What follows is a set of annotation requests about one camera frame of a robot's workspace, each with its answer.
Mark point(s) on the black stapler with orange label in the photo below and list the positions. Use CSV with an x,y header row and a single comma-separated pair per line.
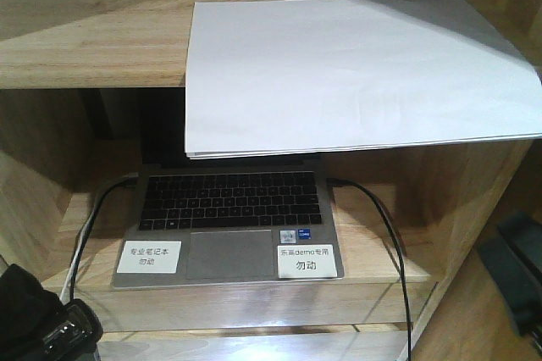
x,y
513,260

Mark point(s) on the wooden shelf unit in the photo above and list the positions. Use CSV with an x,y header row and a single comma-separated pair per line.
x,y
51,164

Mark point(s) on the white label left palmrest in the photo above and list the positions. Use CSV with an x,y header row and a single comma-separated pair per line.
x,y
149,257

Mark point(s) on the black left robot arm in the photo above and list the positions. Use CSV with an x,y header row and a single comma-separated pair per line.
x,y
36,325

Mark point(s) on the white label palmrest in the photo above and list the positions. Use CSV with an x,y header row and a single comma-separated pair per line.
x,y
313,261
149,257

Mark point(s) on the white paper sheets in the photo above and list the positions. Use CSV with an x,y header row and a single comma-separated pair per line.
x,y
302,76

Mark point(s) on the grey laptop computer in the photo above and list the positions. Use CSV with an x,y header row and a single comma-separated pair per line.
x,y
229,214

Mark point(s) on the white label right palmrest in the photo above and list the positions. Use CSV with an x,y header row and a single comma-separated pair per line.
x,y
313,261

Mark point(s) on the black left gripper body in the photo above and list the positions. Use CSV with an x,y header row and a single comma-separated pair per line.
x,y
72,335

